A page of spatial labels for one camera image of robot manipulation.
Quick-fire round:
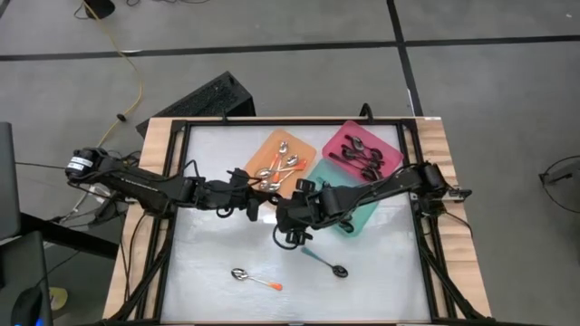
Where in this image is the dark desk surface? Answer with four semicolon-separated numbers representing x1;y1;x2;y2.
0;230;54;326

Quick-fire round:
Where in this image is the black cable loop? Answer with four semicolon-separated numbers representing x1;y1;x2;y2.
536;155;580;231

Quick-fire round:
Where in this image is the yellow disc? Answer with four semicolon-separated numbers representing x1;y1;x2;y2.
48;286;70;312

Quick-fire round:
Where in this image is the orange handled metal spoon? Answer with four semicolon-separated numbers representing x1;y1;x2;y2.
271;140;291;176
257;169;291;190
271;154;300;176
230;267;284;292
255;165;309;179
266;160;309;194

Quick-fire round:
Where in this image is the black cable bundle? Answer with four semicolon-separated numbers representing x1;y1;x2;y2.
49;180;141;227

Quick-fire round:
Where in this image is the yellow cable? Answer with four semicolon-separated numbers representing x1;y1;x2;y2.
82;0;145;153

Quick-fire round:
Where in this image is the black computer mouse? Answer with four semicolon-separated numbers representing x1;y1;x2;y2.
9;286;45;326

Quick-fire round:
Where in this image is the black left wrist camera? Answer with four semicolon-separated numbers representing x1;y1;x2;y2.
227;168;251;186

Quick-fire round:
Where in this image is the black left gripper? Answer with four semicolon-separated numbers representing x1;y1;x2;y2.
198;178;280;223

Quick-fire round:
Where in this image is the teal plastic tray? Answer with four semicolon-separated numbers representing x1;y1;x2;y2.
306;158;380;239

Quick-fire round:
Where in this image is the black desk leg beam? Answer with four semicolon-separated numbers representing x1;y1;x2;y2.
18;211;120;260

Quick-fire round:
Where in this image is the grey stand foot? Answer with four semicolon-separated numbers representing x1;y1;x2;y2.
537;158;580;186

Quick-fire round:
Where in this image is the black stand base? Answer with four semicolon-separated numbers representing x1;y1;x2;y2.
83;0;117;21

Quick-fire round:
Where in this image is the orange plastic tray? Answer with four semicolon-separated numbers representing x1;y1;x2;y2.
243;129;317;200

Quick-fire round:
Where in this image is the pink plastic tray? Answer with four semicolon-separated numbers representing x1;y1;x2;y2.
321;119;405;183

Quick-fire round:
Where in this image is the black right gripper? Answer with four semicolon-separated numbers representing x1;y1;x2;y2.
270;192;328;248

